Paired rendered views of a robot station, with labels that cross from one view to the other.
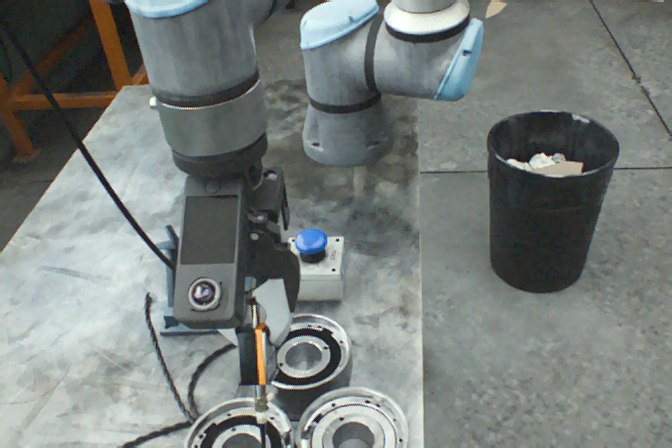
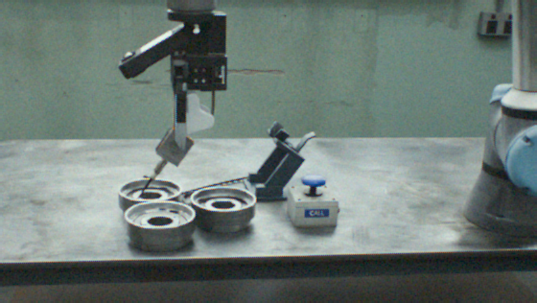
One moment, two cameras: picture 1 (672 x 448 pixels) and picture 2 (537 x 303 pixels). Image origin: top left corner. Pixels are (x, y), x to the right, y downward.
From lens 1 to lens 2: 97 cm
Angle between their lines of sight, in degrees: 66
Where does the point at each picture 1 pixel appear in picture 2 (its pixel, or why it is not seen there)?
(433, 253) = not seen: outside the picture
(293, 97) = not seen: outside the picture
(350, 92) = (493, 154)
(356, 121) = (490, 184)
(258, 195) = (198, 55)
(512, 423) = not seen: outside the picture
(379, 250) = (360, 237)
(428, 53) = (505, 127)
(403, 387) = (218, 250)
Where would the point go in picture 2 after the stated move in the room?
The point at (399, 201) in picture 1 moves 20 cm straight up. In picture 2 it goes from (432, 243) to (449, 117)
